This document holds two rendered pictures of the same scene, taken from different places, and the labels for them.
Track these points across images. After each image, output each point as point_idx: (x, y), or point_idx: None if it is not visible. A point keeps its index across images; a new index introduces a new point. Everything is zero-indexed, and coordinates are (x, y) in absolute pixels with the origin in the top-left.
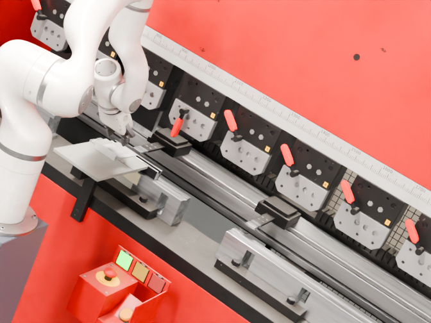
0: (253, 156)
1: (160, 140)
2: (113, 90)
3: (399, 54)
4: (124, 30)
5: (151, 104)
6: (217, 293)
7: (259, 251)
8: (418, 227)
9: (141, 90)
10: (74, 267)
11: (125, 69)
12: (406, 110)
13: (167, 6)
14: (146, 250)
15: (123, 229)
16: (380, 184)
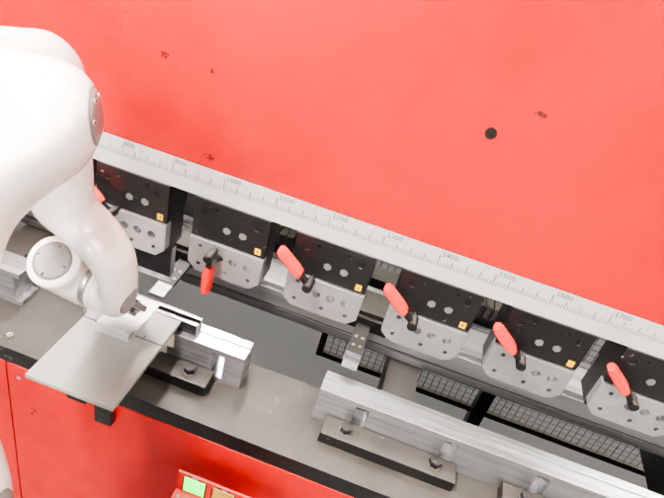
0: (338, 299)
1: (182, 254)
2: (81, 290)
3: (575, 117)
4: (54, 202)
5: (154, 247)
6: (337, 486)
7: (373, 404)
8: (622, 366)
9: (130, 281)
10: (126, 467)
11: (87, 265)
12: (593, 207)
13: (124, 94)
14: (218, 446)
15: (176, 426)
16: (552, 316)
